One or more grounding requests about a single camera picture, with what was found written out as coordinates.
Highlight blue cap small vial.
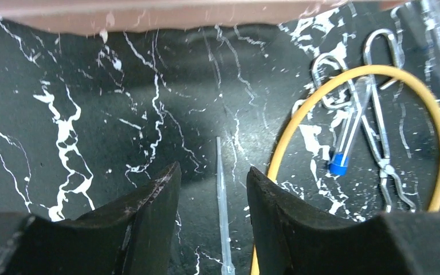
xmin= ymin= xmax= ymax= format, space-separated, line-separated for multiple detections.
xmin=328 ymin=77 xmax=372 ymax=176

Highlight metal crucible tongs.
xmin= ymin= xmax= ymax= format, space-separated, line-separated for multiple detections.
xmin=311 ymin=29 xmax=417 ymax=213

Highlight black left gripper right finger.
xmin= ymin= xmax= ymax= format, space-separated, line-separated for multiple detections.
xmin=246 ymin=167 xmax=440 ymax=274

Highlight clear plastic pipette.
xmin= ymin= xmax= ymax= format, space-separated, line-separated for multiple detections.
xmin=215 ymin=136 xmax=235 ymax=274

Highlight pink plastic bin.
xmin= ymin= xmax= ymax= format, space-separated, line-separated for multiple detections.
xmin=0 ymin=0 xmax=411 ymax=37

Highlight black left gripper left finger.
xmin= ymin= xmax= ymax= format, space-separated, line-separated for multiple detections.
xmin=0 ymin=162 xmax=182 ymax=274

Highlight yellow rubber tube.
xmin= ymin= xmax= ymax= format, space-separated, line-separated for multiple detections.
xmin=252 ymin=65 xmax=440 ymax=274

